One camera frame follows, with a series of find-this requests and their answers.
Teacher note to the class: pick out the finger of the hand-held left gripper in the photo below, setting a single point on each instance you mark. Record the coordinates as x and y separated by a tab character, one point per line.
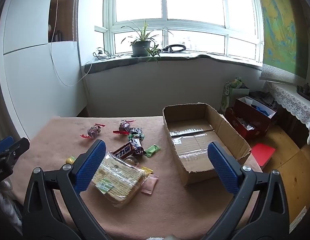
17	146

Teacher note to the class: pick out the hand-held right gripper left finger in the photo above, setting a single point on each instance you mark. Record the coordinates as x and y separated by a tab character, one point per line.
91	165

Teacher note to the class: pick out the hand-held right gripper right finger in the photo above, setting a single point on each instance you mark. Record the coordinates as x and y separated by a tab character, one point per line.
225	167

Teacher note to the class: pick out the clear cracker packet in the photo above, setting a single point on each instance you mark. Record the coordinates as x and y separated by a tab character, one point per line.
120	180

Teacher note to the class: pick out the cardboard box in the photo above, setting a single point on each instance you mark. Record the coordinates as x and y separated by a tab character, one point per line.
195	150

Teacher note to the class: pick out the pink sachet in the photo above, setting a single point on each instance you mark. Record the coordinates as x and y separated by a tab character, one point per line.
149	184

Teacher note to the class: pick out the yellow round candy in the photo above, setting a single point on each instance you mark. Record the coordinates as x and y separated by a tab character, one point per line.
70	159

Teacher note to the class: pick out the red twist-wrapped candy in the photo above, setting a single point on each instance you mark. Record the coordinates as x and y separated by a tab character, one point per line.
93	131
123	126

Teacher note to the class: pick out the red book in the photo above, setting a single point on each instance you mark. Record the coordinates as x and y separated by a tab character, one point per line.
263	153

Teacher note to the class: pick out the golden round candy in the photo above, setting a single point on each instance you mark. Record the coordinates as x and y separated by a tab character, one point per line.
132	160

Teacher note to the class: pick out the small red shoe box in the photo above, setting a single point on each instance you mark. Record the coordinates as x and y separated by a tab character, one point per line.
235	123

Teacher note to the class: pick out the dark green candy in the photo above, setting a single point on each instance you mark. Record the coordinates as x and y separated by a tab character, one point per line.
138	136

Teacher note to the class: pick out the yellow sachet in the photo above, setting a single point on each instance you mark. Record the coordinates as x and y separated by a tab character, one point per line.
147	170

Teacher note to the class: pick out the large red shoe box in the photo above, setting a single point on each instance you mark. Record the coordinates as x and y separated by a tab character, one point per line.
255	120

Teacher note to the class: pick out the light green candy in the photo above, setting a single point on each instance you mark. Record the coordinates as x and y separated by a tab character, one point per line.
152	150

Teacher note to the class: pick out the pink table cloth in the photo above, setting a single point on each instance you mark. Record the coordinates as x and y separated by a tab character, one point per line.
170	205

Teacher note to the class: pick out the white cabinet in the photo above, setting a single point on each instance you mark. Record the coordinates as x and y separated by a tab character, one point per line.
32	80

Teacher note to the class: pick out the green paper bag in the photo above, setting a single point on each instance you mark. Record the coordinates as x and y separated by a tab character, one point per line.
227	97

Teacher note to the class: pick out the grey cloth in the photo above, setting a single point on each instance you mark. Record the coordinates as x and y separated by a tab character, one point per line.
264	97

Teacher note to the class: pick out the white lace cloth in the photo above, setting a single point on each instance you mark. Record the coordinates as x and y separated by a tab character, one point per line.
290	100

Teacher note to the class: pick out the dark figurine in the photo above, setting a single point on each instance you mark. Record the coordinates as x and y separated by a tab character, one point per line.
304	90

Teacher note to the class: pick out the white power strip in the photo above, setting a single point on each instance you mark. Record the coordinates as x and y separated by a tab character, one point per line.
100	53

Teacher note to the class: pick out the potted green plant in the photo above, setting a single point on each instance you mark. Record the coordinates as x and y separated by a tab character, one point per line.
140	48

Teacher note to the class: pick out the wooden shelf niche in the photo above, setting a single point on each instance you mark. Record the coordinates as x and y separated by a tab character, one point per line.
67	17

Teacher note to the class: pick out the landscape wall painting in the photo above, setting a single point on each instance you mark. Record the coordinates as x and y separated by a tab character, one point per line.
280	30

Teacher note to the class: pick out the white window frame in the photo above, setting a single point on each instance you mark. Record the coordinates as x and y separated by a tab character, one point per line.
164	5

